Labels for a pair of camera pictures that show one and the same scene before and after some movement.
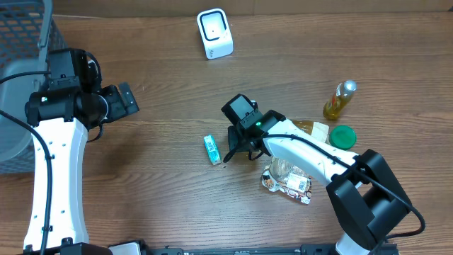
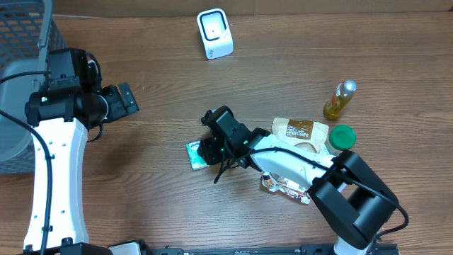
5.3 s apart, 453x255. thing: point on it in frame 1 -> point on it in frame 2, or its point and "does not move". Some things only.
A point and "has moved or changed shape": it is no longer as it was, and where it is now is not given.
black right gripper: (238, 145) -> (211, 151)
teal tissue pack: (212, 150) has moved or changed shape
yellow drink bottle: (342, 93) does not move
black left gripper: (124, 100) does not move
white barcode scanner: (216, 33) does not move
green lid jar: (342, 137) does not move
